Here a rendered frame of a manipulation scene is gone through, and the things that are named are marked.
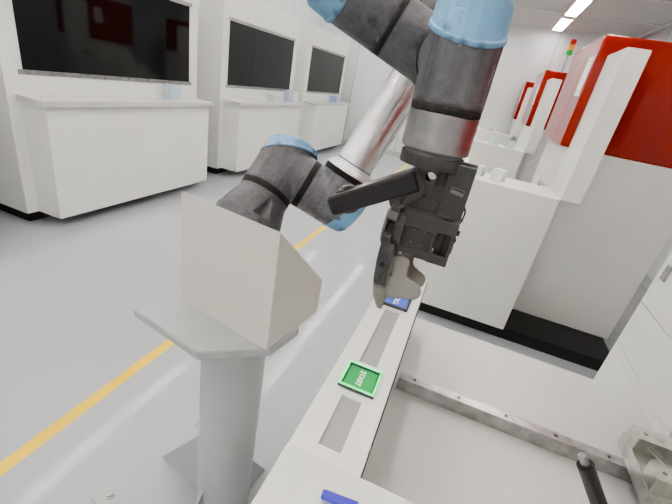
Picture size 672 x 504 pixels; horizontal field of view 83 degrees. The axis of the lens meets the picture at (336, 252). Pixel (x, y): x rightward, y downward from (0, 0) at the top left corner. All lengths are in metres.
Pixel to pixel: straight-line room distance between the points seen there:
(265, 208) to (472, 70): 0.51
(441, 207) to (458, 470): 0.46
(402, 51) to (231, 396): 0.83
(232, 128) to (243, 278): 4.15
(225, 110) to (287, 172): 4.11
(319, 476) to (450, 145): 0.38
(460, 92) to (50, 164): 3.09
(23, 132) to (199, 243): 2.65
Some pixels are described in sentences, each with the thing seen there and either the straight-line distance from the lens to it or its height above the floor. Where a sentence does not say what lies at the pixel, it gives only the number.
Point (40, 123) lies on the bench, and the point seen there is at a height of 0.74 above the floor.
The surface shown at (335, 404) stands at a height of 0.96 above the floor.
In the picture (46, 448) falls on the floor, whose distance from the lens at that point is 1.84.
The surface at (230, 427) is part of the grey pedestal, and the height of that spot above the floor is 0.51.
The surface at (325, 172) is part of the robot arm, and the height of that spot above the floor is 1.17.
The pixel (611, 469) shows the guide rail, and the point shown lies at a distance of 0.90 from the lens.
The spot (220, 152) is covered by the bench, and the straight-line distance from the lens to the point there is 5.00.
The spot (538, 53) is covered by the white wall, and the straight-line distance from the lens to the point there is 8.48.
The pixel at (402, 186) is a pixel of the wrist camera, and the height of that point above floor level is 1.27.
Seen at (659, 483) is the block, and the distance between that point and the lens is 0.83.
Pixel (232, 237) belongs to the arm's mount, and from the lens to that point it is 0.78.
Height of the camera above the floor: 1.37
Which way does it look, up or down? 25 degrees down
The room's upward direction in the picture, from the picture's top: 11 degrees clockwise
